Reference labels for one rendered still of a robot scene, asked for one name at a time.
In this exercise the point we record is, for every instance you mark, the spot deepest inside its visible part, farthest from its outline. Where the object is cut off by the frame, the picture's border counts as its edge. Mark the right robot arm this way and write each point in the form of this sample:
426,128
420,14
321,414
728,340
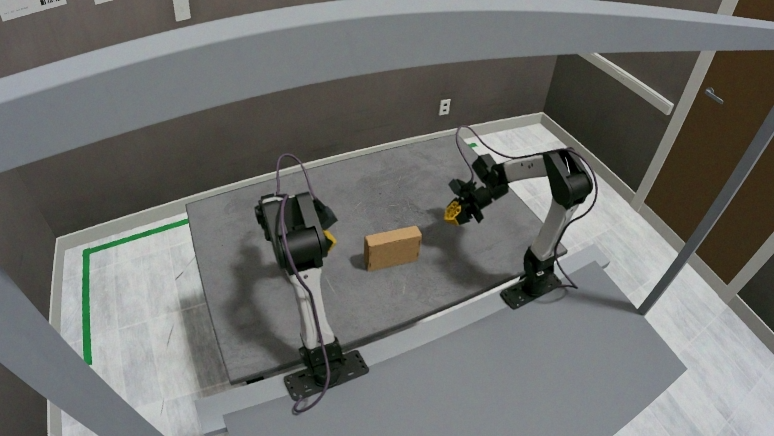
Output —
539,258

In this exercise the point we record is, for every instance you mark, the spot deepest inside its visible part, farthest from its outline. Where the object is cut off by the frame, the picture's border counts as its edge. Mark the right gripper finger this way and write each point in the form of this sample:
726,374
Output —
450,218
449,209

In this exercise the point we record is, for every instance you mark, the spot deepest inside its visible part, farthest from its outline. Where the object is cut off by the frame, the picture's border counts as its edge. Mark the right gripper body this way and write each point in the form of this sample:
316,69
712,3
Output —
469,206

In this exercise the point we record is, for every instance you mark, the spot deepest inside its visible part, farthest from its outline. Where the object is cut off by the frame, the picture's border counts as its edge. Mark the brown cardboard box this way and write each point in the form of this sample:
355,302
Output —
392,248

